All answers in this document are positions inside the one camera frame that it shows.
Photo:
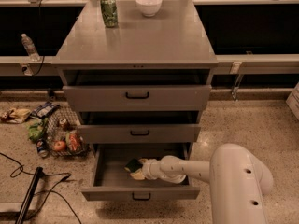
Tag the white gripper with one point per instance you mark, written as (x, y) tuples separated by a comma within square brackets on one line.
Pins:
[(149, 168)]

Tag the green yellow sponge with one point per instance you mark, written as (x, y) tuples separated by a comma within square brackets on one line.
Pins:
[(133, 166)]

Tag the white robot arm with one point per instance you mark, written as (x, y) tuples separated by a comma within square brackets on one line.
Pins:
[(237, 180)]

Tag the grey bottom drawer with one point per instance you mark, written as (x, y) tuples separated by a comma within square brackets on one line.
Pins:
[(111, 182)]

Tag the grey drawer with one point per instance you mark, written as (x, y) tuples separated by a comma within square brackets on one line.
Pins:
[(137, 90), (111, 182), (139, 127)]

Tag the grey middle drawer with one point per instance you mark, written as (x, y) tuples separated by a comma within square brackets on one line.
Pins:
[(139, 127)]

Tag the grey drawer cabinet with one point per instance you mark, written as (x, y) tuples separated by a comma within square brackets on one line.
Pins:
[(172, 39)]

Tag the grey top drawer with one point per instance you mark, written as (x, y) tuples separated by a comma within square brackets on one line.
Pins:
[(137, 90)]

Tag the orange snack packet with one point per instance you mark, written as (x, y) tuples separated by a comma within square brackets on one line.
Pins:
[(73, 142)]

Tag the red apple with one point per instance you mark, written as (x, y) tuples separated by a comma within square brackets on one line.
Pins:
[(60, 146)]

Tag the small brown can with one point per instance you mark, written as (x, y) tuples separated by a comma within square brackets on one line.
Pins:
[(63, 123)]

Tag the blue soda can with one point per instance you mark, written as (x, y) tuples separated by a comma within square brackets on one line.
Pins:
[(41, 147)]

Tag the black stand leg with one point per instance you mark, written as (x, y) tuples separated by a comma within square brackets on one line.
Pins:
[(29, 196)]

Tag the blue white snack bag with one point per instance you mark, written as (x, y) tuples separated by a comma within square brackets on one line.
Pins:
[(43, 111)]

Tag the green chip bag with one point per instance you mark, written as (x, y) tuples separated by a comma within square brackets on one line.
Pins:
[(37, 129)]

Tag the yellow snack bag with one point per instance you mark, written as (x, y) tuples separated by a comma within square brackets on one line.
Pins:
[(15, 115)]

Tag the clear plastic water bottle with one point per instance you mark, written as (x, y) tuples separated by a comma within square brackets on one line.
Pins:
[(30, 48)]

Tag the white bowl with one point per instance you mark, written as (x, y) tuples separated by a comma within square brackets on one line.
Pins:
[(149, 8)]

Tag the green soda can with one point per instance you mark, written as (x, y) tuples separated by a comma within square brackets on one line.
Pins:
[(109, 13)]

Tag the wire mesh basket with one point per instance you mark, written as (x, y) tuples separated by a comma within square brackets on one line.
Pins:
[(55, 133)]

